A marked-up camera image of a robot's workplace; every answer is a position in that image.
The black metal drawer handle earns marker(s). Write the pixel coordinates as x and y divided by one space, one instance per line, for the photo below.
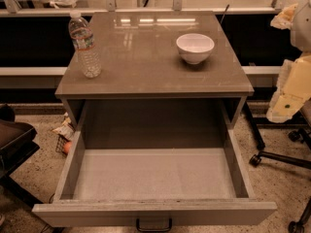
165 228

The clear plastic water bottle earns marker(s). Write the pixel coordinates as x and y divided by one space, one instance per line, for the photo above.
84 44

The black office chair base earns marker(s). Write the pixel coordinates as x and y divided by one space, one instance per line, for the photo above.
280 171

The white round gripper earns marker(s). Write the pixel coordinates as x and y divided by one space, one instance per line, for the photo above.
302 28

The black chair at left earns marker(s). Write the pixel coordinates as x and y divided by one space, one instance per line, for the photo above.
16 146

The wire basket with snacks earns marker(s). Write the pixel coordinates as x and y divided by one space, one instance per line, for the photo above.
65 132

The open grey top drawer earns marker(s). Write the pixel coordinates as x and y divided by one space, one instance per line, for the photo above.
154 160

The white ceramic bowl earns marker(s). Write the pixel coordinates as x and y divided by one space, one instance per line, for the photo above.
194 48

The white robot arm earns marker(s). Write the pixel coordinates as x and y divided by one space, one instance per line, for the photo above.
300 38

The grey cabinet with glossy top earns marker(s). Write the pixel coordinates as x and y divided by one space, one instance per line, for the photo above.
139 59

